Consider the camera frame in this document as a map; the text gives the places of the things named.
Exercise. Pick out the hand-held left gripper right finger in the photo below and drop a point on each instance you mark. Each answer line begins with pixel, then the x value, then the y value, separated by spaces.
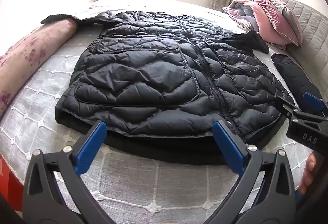
pixel 228 147

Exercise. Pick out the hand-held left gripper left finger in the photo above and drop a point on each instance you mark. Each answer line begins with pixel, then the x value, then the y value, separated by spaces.
pixel 91 147

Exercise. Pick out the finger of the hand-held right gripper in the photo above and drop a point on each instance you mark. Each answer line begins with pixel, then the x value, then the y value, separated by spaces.
pixel 287 108
pixel 312 101

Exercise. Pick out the black puffer jacket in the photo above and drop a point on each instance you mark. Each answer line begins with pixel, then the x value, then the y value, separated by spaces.
pixel 153 77

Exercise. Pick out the person's right hand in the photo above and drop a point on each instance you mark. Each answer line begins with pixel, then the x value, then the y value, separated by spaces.
pixel 308 167

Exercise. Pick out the black folded garment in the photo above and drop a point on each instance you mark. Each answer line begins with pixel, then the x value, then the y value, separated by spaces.
pixel 294 77

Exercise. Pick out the grey quilted headboard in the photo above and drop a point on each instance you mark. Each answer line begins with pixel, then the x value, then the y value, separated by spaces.
pixel 312 31

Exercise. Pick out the bed with grey checked bedspread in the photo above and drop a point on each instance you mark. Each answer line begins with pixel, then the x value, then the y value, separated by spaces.
pixel 153 188

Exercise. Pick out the pink velvet pillow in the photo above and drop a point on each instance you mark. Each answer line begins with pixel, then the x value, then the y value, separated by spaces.
pixel 271 21

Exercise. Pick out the grey pillow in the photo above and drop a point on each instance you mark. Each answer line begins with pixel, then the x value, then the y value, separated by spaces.
pixel 283 3

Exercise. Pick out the folded pink grey quilt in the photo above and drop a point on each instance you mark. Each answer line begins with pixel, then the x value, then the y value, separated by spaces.
pixel 240 12

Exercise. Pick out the floral bolster pillow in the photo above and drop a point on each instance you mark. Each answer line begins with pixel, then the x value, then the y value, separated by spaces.
pixel 28 60

